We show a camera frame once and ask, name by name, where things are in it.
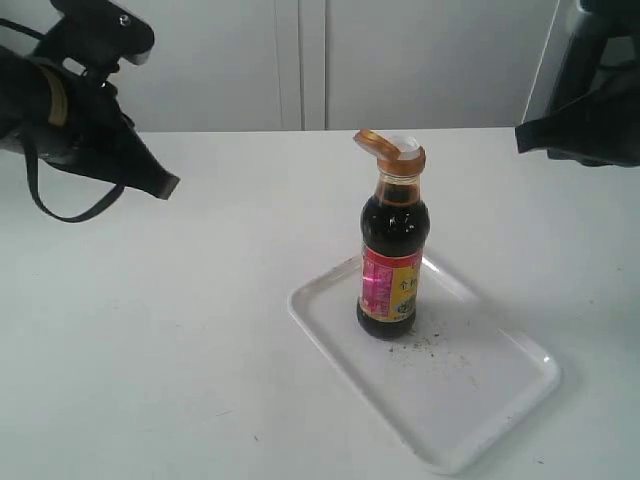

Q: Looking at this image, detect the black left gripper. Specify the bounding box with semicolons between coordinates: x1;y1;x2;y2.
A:
47;65;180;200

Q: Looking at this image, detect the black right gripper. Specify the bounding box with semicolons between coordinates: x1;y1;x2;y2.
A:
515;89;639;166

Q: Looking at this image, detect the dark soy sauce bottle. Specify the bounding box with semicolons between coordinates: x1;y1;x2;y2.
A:
354;129;430;339

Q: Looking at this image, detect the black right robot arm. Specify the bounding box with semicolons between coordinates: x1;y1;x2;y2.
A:
515;1;639;168

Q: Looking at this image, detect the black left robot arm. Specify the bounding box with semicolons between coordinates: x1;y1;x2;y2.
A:
1;48;179;200

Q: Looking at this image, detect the white rectangular plastic tray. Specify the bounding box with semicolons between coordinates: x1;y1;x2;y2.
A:
288;255;561;475

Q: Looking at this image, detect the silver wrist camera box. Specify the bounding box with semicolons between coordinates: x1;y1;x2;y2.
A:
32;0;155;78

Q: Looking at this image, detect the black camera cable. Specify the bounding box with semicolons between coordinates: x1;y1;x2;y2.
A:
0;17;126;225

